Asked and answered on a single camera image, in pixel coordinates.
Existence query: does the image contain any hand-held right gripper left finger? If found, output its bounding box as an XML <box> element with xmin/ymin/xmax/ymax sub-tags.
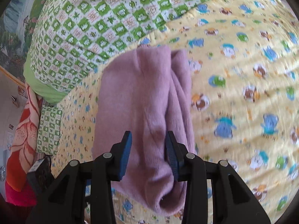
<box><xmin>25</xmin><ymin>131</ymin><xmax>132</xmax><ymax>224</ymax></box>

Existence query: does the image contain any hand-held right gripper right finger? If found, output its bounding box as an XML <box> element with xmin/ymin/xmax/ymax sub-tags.
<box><xmin>165</xmin><ymin>131</ymin><xmax>271</xmax><ymax>224</ymax></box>

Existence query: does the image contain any purple knit sweater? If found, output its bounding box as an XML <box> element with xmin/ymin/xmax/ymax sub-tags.
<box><xmin>92</xmin><ymin>45</ymin><xmax>197</xmax><ymax>216</ymax></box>

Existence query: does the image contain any red cloth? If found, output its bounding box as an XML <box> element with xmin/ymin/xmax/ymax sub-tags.
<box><xmin>5</xmin><ymin>182</ymin><xmax>38</xmax><ymax>207</ymax></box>

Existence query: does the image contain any green checked pillow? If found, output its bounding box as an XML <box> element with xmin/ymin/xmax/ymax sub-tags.
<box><xmin>36</xmin><ymin>106</ymin><xmax>64</xmax><ymax>156</ymax></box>

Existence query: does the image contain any orange floral blanket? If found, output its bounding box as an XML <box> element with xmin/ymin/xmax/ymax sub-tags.
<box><xmin>6</xmin><ymin>85</ymin><xmax>45</xmax><ymax>192</ymax></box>

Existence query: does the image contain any yellow cartoon print quilt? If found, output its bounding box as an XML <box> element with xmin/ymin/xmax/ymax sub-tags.
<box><xmin>50</xmin><ymin>0</ymin><xmax>299</xmax><ymax>224</ymax></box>

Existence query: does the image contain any green checked quilt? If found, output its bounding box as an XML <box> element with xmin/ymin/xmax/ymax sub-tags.
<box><xmin>23</xmin><ymin>0</ymin><xmax>271</xmax><ymax>104</ymax></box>

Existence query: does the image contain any landscape wall poster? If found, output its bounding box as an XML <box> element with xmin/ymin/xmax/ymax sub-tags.
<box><xmin>0</xmin><ymin>0</ymin><xmax>61</xmax><ymax>76</ymax></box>

